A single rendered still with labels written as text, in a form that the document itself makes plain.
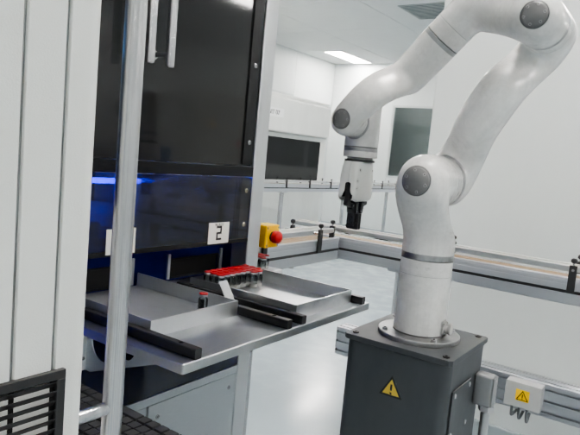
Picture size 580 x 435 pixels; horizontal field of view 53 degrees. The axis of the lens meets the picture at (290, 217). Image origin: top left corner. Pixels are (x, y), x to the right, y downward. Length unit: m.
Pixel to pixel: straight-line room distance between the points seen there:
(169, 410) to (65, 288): 1.06
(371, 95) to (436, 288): 0.46
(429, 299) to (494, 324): 1.55
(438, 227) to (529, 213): 1.50
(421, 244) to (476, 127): 0.28
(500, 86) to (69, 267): 0.95
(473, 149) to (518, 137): 1.46
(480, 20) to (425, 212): 0.42
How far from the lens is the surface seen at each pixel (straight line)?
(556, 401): 2.30
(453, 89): 2.95
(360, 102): 1.37
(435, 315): 1.39
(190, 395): 1.74
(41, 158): 0.64
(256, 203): 1.78
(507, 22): 1.30
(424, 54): 1.40
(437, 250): 1.35
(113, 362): 0.75
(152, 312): 1.35
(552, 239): 2.80
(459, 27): 1.39
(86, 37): 0.67
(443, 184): 1.29
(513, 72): 1.35
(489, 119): 1.33
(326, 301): 1.47
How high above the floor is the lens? 1.26
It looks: 6 degrees down
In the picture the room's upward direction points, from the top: 5 degrees clockwise
